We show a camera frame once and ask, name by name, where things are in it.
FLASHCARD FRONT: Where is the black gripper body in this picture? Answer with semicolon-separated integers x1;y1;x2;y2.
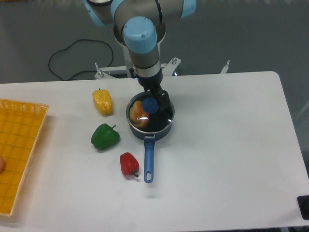
131;68;163;93

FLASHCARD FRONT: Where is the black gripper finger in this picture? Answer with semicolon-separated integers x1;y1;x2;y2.
150;86;170;110

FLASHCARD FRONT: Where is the glass pot lid blue knob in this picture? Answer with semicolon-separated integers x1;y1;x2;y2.
126;91;174;133

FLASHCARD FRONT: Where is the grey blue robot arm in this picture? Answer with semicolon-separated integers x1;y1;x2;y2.
84;0;197;109

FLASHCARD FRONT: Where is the dark blue saucepan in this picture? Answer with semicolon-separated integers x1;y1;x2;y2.
126;92;175;184

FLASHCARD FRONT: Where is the braided bread roll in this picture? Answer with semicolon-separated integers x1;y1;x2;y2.
129;101;150;129

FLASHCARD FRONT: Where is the yellow bell pepper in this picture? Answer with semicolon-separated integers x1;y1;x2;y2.
92;88;113;116

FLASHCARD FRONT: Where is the green bell pepper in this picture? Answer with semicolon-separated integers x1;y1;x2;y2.
91;123;120;150

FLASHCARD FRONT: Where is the red bell pepper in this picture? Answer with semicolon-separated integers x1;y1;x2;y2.
120;152;140;178

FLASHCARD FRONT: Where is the yellow woven basket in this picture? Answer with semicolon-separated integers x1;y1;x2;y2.
0;99;49;217

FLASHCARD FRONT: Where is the black object at table edge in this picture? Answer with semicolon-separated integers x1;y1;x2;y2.
297;195;309;220

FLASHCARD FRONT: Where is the metal pedestal base frame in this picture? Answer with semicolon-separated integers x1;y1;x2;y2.
94;57;230;80

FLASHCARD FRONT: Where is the black floor cable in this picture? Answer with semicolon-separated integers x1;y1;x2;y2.
48;39;114;81

